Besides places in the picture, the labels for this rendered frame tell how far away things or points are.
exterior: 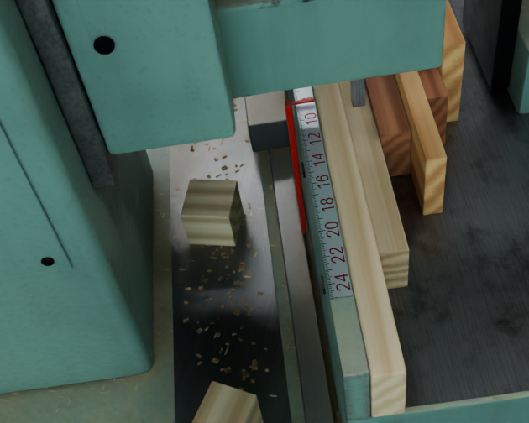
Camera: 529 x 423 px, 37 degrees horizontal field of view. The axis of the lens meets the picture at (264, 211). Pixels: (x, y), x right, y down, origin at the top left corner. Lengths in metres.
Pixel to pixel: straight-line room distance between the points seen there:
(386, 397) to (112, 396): 0.25
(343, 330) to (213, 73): 0.16
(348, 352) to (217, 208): 0.26
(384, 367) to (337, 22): 0.20
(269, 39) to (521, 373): 0.25
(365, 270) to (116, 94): 0.18
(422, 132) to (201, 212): 0.21
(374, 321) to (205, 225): 0.25
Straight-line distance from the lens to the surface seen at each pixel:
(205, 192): 0.68
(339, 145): 0.55
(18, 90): 0.42
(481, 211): 0.58
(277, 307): 0.65
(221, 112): 0.48
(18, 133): 0.44
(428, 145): 0.54
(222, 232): 0.68
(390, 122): 0.57
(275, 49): 0.49
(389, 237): 0.51
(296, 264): 0.65
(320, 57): 0.50
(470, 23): 0.69
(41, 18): 0.43
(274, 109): 0.73
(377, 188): 0.53
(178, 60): 0.45
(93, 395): 0.64
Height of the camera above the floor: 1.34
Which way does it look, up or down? 49 degrees down
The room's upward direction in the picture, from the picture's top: 10 degrees counter-clockwise
